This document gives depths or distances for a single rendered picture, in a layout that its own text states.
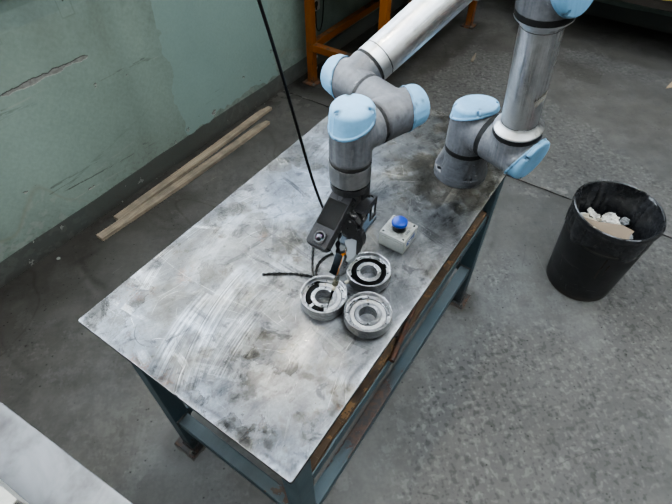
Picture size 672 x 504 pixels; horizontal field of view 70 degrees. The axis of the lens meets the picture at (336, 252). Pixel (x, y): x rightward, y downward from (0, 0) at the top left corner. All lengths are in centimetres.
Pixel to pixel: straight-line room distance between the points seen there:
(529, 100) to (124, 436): 166
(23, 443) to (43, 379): 95
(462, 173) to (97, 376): 153
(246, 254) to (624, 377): 155
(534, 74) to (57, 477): 127
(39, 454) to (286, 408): 53
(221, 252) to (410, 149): 66
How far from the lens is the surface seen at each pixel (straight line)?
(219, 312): 112
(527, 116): 119
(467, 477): 182
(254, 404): 100
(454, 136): 134
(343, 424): 124
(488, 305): 217
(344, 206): 88
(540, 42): 109
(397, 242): 118
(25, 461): 125
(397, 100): 85
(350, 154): 80
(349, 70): 93
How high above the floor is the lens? 170
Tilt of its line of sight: 49 degrees down
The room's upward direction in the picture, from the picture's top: straight up
